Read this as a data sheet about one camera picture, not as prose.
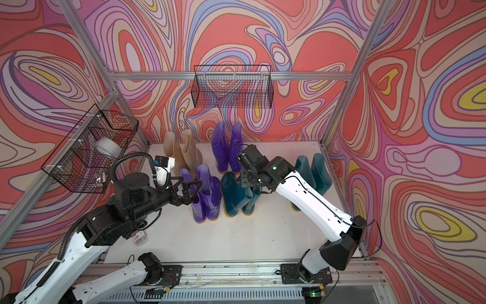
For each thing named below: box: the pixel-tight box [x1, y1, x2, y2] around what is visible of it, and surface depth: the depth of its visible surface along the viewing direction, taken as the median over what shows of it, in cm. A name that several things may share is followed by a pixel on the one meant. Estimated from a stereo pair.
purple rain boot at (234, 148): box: [227, 123, 243, 175], surface depth 93 cm
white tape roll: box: [94, 136, 123, 159], surface depth 76 cm
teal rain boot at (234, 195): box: [220, 172, 254, 218], surface depth 86 cm
